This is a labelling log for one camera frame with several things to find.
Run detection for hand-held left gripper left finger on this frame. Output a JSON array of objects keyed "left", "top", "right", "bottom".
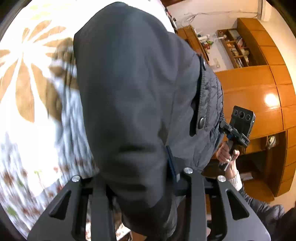
[{"left": 28, "top": 175, "right": 116, "bottom": 241}]

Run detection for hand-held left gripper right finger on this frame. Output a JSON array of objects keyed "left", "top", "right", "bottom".
[{"left": 166, "top": 145, "right": 271, "bottom": 241}]

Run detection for black pants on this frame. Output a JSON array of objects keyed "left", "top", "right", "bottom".
[{"left": 73, "top": 2, "right": 225, "bottom": 237}]

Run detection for person's right forearm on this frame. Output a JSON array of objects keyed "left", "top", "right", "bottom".
[{"left": 228, "top": 170, "right": 286, "bottom": 223}]

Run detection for person's right hand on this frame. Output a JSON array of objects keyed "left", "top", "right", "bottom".
[{"left": 217, "top": 141, "right": 239, "bottom": 179}]

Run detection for wooden wardrobe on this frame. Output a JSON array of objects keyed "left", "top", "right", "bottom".
[{"left": 215, "top": 18, "right": 296, "bottom": 202}]

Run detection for floral quilt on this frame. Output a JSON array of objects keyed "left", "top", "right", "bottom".
[{"left": 0, "top": 0, "right": 176, "bottom": 240}]

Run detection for wooden desk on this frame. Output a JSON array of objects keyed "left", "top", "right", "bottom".
[{"left": 177, "top": 26, "right": 210, "bottom": 64}]

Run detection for white air conditioner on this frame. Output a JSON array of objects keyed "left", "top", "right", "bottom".
[{"left": 257, "top": 0, "right": 274, "bottom": 22}]

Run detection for wooden wall shelf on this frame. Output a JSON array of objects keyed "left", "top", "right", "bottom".
[{"left": 217, "top": 28, "right": 257, "bottom": 69}]

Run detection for hanging wall cables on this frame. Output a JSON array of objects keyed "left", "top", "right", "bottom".
[{"left": 181, "top": 13, "right": 199, "bottom": 26}]

